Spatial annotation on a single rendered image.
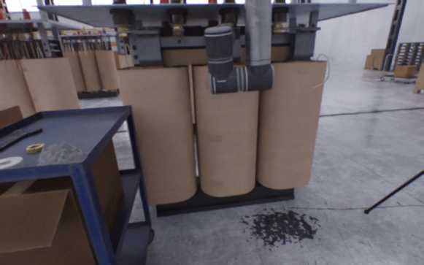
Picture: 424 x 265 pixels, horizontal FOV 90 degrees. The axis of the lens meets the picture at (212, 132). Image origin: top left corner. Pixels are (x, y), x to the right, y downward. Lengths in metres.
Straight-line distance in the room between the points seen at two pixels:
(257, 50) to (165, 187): 1.00
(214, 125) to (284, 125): 0.46
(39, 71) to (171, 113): 2.27
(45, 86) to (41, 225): 2.72
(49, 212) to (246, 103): 1.04
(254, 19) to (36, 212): 0.89
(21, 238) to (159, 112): 0.83
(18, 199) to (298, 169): 1.47
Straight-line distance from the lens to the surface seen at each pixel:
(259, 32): 0.90
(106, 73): 6.92
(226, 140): 1.34
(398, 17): 14.04
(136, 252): 1.41
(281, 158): 1.54
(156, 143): 1.32
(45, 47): 3.37
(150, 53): 1.26
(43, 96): 3.33
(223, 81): 0.91
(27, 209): 0.72
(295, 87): 1.41
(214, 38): 0.87
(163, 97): 1.24
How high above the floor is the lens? 1.15
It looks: 21 degrees down
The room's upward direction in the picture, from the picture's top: 2 degrees counter-clockwise
